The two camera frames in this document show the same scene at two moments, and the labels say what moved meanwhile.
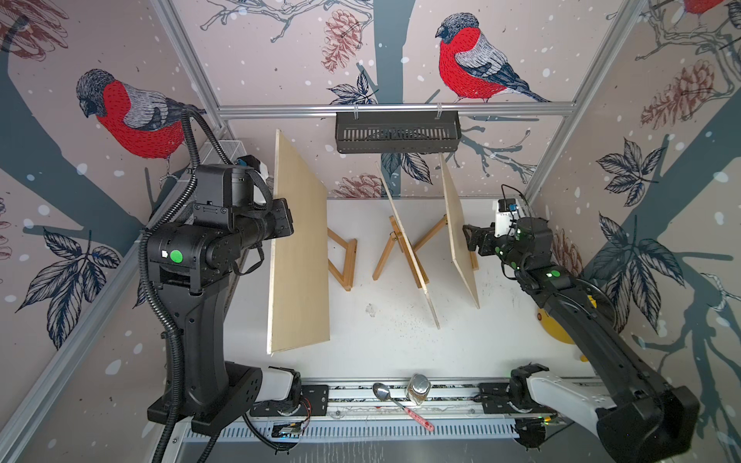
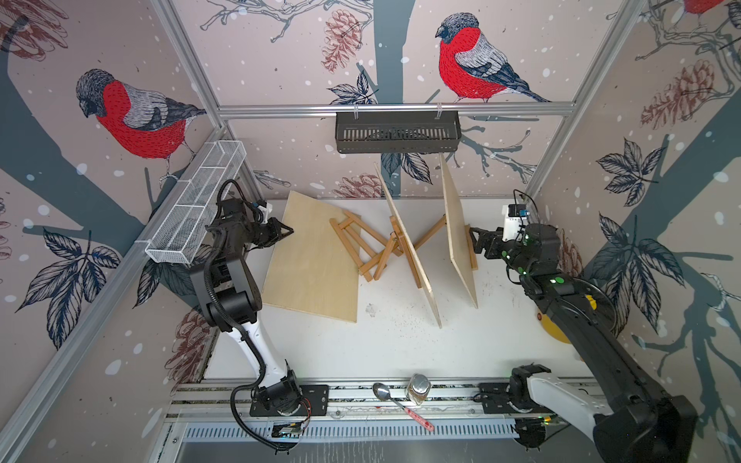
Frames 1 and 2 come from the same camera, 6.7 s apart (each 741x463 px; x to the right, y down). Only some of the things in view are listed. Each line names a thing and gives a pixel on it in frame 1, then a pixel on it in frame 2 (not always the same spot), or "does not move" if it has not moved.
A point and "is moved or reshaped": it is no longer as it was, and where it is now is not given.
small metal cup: x=419 y=388 does not move
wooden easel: x=397 y=235 does not move
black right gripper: x=474 y=241 does not move
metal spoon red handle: x=382 y=392 does not move
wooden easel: x=347 y=279 → x=370 y=251
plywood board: x=299 y=294 is moved or reshaped
